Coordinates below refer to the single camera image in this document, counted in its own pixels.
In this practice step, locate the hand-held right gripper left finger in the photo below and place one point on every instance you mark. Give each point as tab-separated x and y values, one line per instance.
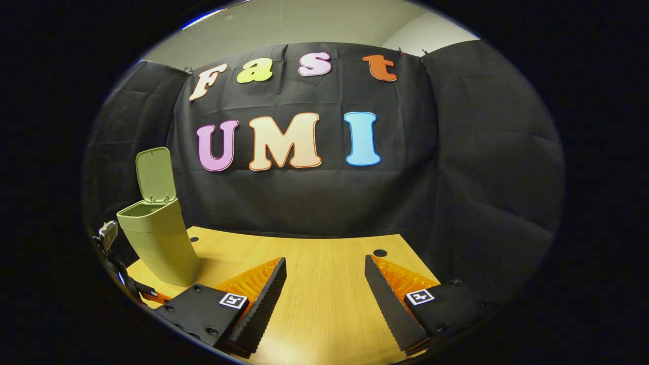
261	309

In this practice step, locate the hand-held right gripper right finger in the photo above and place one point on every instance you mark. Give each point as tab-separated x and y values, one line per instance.
393	309

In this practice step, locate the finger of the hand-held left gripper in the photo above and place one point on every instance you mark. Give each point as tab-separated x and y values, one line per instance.
147	290

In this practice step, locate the pale green desktop garbage bin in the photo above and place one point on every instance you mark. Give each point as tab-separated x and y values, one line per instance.
162	243

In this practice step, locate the wooden desktop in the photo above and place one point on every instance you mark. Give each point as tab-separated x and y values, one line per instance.
324	284

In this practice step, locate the black backdrop cloth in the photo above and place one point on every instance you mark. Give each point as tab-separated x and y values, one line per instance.
481	177

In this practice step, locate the rectangular ceiling light panel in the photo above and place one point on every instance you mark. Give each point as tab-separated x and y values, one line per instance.
203	19

